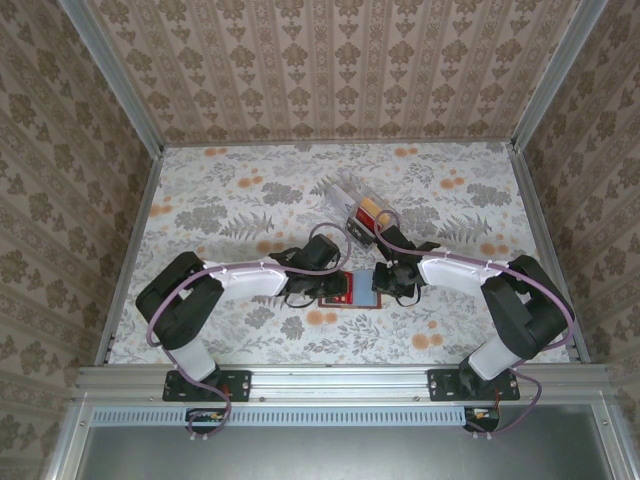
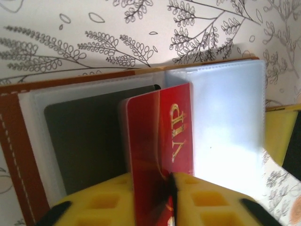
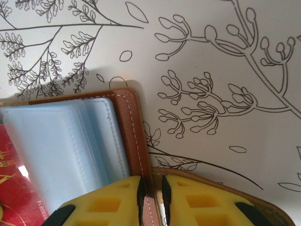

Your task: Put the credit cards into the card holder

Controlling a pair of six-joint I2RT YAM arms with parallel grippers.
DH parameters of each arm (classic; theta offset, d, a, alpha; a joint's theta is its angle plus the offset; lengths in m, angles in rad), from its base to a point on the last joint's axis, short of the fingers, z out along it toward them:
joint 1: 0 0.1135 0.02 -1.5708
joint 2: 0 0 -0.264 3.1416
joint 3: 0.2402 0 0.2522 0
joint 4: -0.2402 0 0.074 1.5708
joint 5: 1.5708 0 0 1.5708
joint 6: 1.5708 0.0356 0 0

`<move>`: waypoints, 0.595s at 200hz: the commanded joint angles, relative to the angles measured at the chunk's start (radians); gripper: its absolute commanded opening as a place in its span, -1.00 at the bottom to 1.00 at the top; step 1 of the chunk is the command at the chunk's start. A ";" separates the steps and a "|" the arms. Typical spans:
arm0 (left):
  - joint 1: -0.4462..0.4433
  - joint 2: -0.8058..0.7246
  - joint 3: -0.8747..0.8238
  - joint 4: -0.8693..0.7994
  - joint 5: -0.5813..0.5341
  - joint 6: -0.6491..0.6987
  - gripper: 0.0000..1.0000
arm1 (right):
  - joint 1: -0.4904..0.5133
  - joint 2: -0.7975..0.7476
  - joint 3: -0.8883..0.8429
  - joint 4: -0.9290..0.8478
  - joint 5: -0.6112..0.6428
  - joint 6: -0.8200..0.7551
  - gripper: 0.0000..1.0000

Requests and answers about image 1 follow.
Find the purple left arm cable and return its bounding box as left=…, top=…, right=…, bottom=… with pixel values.
left=146, top=222, right=350, bottom=442

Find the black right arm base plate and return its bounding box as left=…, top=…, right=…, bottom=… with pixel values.
left=428, top=368, right=522, bottom=404

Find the grey metal panel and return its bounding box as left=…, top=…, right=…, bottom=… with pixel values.
left=47, top=399, right=630, bottom=480

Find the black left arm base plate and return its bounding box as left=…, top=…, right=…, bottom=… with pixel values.
left=162, top=368, right=252, bottom=404

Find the tan card stack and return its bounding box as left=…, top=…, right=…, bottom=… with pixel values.
left=360, top=196, right=392, bottom=217

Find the black cable connector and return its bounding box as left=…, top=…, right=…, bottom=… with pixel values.
left=184, top=407, right=227, bottom=435
left=463, top=407, right=502, bottom=434

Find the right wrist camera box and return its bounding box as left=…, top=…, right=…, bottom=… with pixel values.
left=375, top=222, right=416, bottom=256

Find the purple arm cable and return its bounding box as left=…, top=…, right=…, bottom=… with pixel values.
left=372, top=212, right=576, bottom=441
left=146, top=222, right=350, bottom=442

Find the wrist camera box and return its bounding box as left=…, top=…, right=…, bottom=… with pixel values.
left=299, top=234, right=340, bottom=270
left=375, top=222, right=416, bottom=256

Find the brown leather card holder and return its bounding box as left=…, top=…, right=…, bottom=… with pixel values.
left=318, top=269, right=387, bottom=310

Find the single red card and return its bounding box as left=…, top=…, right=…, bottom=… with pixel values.
left=323, top=272, right=356, bottom=306

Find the aluminium front rail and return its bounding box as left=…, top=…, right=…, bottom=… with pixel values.
left=73, top=363, right=615, bottom=405

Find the aluminium table side rail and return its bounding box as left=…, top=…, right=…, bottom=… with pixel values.
left=509, top=142, right=591, bottom=364
left=93, top=147, right=166, bottom=366

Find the black card stack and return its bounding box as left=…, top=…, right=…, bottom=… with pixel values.
left=347, top=222, right=374, bottom=247

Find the clear acrylic card box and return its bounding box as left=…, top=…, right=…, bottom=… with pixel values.
left=322, top=168, right=397, bottom=252

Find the aluminium frame post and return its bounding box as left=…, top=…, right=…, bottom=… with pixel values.
left=509, top=0, right=611, bottom=151
left=58, top=0, right=167, bottom=154

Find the slotted grey cable duct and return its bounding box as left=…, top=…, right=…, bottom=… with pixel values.
left=91, top=405, right=502, bottom=427

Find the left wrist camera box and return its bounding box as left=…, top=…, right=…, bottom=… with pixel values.
left=299, top=234, right=340, bottom=270

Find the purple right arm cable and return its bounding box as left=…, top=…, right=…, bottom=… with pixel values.
left=372, top=212, right=576, bottom=441

